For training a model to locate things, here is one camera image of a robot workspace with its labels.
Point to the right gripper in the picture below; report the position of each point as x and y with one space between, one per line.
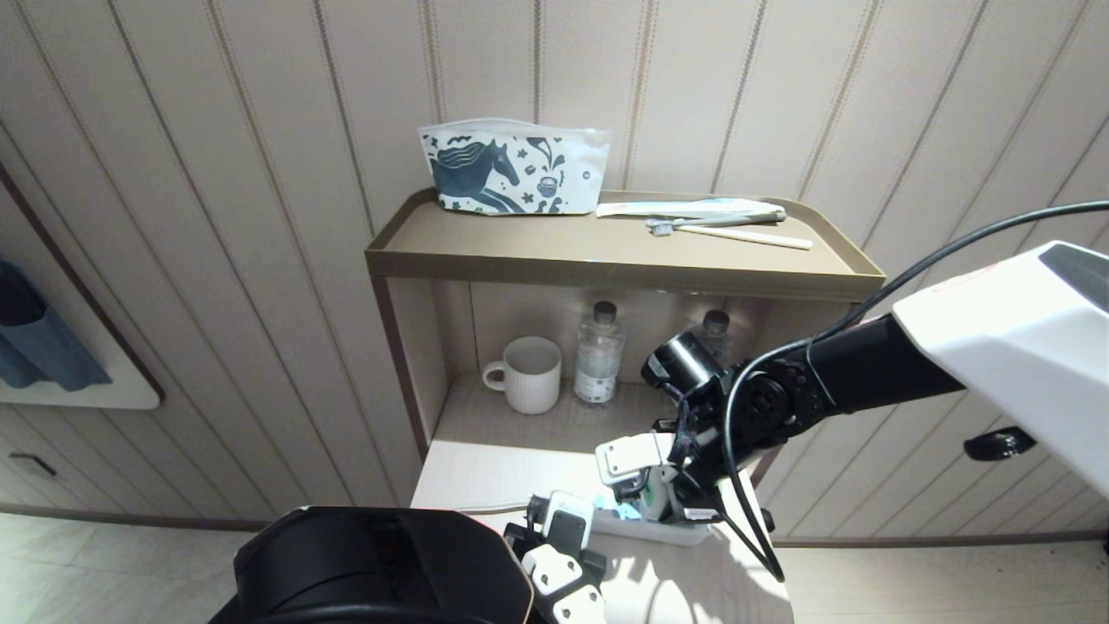
706 459

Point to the teal mosquito repellent device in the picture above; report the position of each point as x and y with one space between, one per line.
625 510

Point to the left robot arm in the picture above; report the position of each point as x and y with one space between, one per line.
372 568

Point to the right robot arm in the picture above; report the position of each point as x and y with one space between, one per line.
875 364

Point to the white power strip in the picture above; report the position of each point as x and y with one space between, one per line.
671 532

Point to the white grey plug adapter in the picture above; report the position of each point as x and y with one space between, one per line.
567 523

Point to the clear water bottle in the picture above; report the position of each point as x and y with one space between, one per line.
599 355
716 334

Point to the white ribbed mug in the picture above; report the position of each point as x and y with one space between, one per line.
530 374

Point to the beige open shelf unit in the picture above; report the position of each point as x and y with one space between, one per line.
606 251

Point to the cream toothbrush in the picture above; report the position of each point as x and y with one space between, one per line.
762 238

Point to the grey toothbrush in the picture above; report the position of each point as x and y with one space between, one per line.
736 219

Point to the white toothpaste tube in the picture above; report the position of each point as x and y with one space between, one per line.
684 207

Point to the horse print white pouch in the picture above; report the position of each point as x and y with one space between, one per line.
511 173

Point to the blue cloth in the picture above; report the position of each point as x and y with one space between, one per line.
43 347

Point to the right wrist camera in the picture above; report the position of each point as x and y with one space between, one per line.
631 456

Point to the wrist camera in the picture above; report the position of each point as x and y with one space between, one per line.
631 456
554 575

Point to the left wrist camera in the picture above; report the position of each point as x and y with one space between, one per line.
554 575

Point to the wall socket plate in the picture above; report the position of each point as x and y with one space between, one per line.
33 464

